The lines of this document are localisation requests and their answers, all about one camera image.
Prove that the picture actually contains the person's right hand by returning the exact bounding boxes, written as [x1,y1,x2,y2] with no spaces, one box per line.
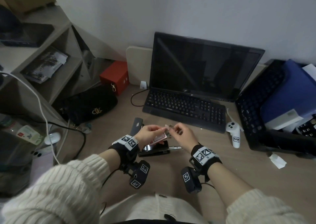
[169,122,200,154]

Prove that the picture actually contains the person's left hand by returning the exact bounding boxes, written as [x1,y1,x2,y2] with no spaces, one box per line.
[134,124,169,153]

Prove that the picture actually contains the red white staples box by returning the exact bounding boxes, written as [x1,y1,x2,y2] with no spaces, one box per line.
[148,126,173,146]

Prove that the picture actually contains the grey top stapler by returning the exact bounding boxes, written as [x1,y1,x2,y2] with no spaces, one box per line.
[130,117,145,136]

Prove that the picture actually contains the small black stapler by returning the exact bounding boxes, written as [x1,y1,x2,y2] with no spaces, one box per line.
[138,142,182,157]

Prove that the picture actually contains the person's left forearm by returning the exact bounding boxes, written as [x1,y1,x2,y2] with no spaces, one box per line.
[0,148,121,224]

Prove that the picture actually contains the person's right forearm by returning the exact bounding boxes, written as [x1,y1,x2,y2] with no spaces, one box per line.
[207,166,306,224]

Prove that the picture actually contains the black marker wristband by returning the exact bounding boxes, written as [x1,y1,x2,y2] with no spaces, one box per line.
[189,145,223,180]
[108,134,139,166]

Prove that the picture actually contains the black keyboard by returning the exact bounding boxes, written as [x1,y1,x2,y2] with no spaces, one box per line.
[142,88,227,134]

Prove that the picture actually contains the white handheld controller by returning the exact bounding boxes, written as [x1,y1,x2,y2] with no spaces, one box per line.
[226,107,244,149]

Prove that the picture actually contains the black handbag gold logo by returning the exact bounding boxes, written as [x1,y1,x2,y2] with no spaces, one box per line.
[59,85,119,127]

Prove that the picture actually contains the cream knitted sweater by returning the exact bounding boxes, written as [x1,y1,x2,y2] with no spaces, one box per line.
[100,193,205,224]

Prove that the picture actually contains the black perforated file basket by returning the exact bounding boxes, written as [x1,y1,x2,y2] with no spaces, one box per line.
[235,59,316,155]

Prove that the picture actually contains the black computer monitor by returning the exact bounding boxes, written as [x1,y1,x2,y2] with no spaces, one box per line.
[149,32,265,103]

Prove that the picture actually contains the crumpled white paper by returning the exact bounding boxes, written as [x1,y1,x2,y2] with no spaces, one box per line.
[268,153,287,169]

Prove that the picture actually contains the white computer mouse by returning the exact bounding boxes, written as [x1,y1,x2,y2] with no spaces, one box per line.
[44,132,62,145]

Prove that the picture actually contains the white cardboard box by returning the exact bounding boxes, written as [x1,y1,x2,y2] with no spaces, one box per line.
[264,109,304,131]

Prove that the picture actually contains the pale smartphone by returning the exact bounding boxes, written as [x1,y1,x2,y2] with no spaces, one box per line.
[31,147,54,167]

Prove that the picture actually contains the beige shelf unit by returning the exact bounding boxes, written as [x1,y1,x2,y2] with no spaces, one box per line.
[0,5,119,128]

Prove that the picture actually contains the blue folder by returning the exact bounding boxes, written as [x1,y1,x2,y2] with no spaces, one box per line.
[260,59,316,125]

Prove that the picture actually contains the green white packet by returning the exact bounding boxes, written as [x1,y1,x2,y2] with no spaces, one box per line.
[16,125,45,146]

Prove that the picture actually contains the black white patterned sheet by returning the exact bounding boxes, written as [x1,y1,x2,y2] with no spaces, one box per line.
[295,119,316,138]

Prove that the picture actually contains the black white picture booklet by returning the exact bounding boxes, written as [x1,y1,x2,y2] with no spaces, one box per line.
[21,46,69,83]

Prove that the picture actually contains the white paper sheets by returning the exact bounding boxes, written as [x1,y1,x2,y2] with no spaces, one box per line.
[302,63,316,82]

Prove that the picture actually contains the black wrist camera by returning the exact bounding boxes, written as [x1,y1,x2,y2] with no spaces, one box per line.
[181,166,202,195]
[129,160,150,189]

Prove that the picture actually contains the thin black keyboard cable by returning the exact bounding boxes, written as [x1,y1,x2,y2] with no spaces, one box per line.
[131,89,150,107]

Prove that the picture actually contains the thick black cable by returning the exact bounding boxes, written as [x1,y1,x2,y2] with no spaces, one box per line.
[0,119,87,161]

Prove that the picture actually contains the white cable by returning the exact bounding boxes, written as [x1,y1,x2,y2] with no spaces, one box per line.
[0,72,61,165]

